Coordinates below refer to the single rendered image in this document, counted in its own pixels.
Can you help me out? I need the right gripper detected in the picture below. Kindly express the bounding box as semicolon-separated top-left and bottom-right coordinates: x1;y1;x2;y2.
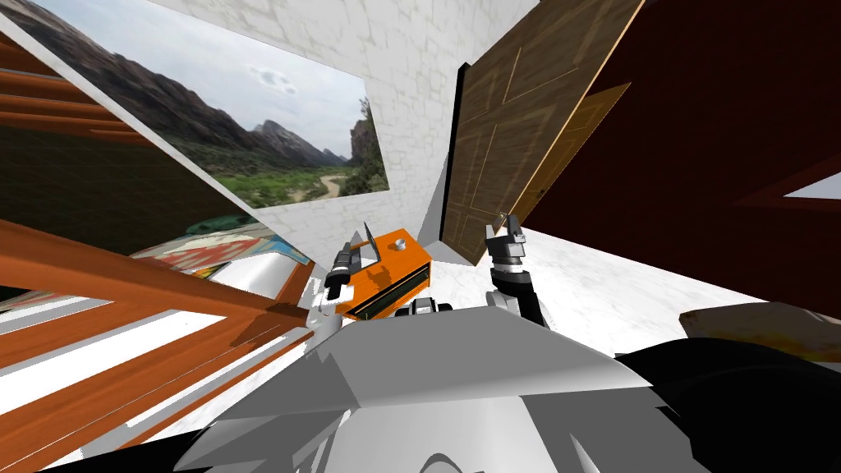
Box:
485;213;528;270

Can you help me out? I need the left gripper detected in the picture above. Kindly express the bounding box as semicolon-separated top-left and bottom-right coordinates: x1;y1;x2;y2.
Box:
330;223;384;278

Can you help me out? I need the orange bedside cupboard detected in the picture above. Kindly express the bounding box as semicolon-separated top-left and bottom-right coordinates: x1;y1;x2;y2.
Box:
333;227;434;323

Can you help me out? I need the dark drawer front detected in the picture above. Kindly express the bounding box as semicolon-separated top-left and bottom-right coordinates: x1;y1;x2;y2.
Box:
345;261;434;322

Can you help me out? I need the brown wooden door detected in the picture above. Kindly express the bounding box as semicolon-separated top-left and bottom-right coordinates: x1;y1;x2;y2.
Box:
439;0;648;268

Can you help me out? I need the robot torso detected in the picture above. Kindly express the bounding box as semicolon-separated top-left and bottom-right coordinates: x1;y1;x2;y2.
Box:
172;296;714;473

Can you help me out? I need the window with mountain view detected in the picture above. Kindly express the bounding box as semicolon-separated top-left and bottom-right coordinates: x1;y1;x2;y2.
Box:
0;0;393;211

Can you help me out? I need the dark red wardrobe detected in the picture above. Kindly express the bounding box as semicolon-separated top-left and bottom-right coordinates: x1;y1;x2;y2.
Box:
522;0;841;323

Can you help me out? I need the orange wooden bed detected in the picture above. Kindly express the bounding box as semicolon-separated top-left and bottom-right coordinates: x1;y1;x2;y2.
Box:
0;25;318;473

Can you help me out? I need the tan rounded slab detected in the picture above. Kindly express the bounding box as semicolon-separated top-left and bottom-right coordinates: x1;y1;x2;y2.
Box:
678;301;841;364

